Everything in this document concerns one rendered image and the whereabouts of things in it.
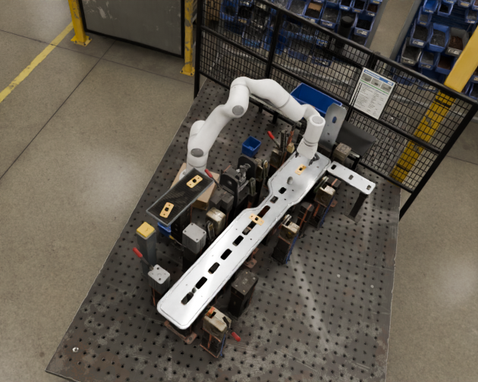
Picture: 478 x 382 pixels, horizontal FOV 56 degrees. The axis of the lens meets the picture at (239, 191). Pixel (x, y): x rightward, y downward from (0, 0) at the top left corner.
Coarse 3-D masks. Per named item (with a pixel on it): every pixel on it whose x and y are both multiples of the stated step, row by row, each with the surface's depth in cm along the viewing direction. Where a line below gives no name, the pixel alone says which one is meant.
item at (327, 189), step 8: (320, 192) 255; (328, 192) 252; (320, 200) 260; (328, 200) 256; (320, 208) 267; (328, 208) 268; (312, 216) 274; (320, 216) 270; (312, 224) 279; (320, 224) 277
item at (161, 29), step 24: (72, 0) 439; (96, 0) 433; (120, 0) 425; (144, 0) 418; (168, 0) 411; (192, 0) 404; (96, 24) 456; (120, 24) 447; (144, 24) 439; (168, 24) 432; (192, 24) 424; (168, 48) 453; (192, 48) 447; (192, 72) 465
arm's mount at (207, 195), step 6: (216, 174) 286; (174, 180) 277; (216, 180) 283; (210, 186) 279; (204, 192) 275; (210, 192) 276; (198, 198) 272; (204, 198) 273; (210, 198) 280; (192, 204) 277; (198, 204) 275; (204, 204) 273
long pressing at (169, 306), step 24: (288, 168) 266; (312, 168) 268; (288, 192) 255; (240, 216) 241; (264, 216) 243; (216, 240) 230; (240, 264) 224; (216, 288) 214; (168, 312) 205; (192, 312) 206
